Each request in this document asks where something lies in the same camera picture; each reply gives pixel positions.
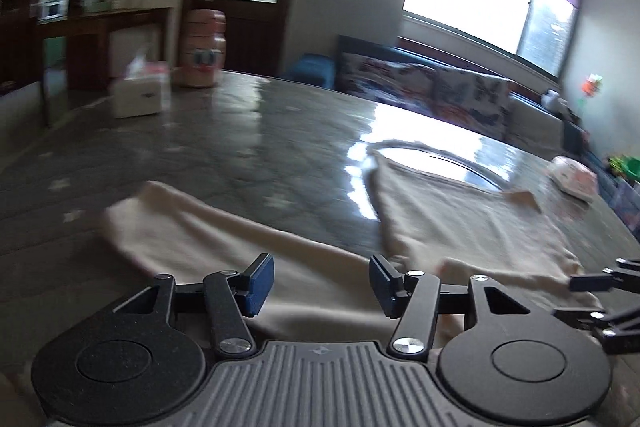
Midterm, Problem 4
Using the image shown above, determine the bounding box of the cream beige garment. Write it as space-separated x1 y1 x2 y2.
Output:
103 156 599 343

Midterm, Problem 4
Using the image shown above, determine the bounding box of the clear storage bin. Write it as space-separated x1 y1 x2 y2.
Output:
610 179 640 234

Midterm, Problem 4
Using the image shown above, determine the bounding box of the white pink pouch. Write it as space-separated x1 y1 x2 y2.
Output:
547 156 598 204

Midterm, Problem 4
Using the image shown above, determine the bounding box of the green toy bowl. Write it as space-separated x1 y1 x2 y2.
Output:
608 156 640 183

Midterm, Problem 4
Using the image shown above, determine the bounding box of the black round induction cooktop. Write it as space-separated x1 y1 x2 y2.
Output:
367 140 510 192

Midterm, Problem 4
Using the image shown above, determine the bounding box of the grey quilted star mat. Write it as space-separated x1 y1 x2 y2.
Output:
0 70 281 373

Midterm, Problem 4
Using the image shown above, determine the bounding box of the blue sofa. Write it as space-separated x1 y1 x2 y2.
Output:
285 36 598 162

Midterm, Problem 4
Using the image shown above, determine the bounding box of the beige cushion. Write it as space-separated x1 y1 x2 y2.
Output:
506 93 563 150

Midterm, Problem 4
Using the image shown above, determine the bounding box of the white plush toy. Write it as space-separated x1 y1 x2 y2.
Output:
540 90 566 114

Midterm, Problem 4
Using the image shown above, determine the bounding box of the colourful pinwheel toy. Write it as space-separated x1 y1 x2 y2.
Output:
580 74 603 100

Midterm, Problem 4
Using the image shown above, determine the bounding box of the butterfly pillow right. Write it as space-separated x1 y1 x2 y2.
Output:
434 67 511 141

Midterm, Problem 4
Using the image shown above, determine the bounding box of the butterfly pillow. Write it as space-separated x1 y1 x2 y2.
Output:
336 53 437 116
434 67 511 141

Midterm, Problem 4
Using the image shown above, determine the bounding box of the butterfly pillow left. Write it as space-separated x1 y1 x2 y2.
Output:
336 53 437 116

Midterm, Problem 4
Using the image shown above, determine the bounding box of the white pink tissue box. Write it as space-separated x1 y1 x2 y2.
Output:
110 54 171 119

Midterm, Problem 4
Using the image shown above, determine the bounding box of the pink cartoon face bottle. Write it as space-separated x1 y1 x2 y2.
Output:
172 10 227 89

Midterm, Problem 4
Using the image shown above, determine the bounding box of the dark wooden side table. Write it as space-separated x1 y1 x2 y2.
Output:
36 8 170 92

